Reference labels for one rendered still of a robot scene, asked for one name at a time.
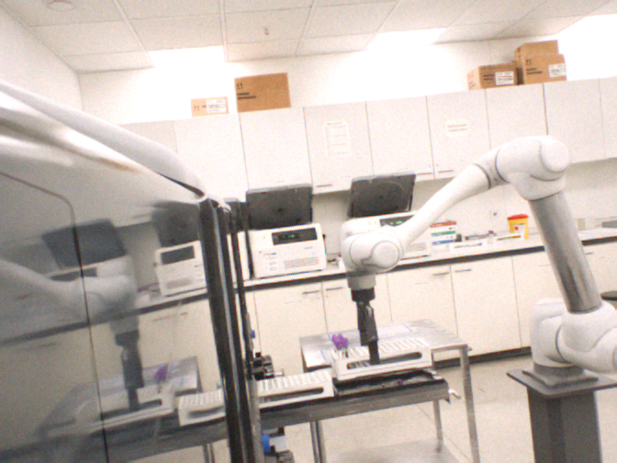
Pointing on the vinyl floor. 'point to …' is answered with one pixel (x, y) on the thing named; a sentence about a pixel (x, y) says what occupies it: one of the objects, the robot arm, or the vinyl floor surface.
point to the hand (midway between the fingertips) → (369, 352)
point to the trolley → (414, 451)
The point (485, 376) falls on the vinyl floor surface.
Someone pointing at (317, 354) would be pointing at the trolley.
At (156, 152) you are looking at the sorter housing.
